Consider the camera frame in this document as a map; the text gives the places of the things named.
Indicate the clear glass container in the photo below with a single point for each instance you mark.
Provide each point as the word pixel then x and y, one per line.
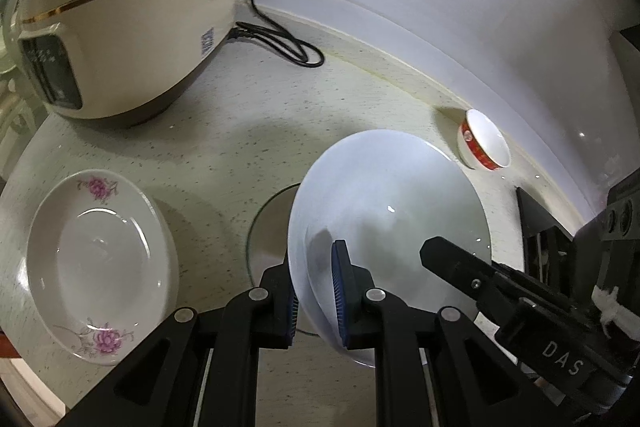
pixel 7 37

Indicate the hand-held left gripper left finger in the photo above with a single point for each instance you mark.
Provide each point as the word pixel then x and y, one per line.
pixel 291 314

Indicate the plain white plate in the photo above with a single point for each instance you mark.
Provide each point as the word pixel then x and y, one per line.
pixel 400 187

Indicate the clear glass disc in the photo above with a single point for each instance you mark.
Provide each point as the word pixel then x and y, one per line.
pixel 265 247

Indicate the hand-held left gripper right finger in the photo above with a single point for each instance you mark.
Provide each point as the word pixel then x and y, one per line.
pixel 340 292

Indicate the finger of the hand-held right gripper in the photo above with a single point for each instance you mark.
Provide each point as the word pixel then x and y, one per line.
pixel 460 267

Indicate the beige rice cooker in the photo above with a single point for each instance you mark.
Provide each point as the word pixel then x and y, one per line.
pixel 125 32

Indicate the white plate with pink flowers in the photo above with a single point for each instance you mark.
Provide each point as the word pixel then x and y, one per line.
pixel 100 257

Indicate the black metal stand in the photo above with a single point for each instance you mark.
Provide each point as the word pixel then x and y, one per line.
pixel 537 212

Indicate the white bowl with red band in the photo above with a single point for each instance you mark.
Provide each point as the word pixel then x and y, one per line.
pixel 487 139

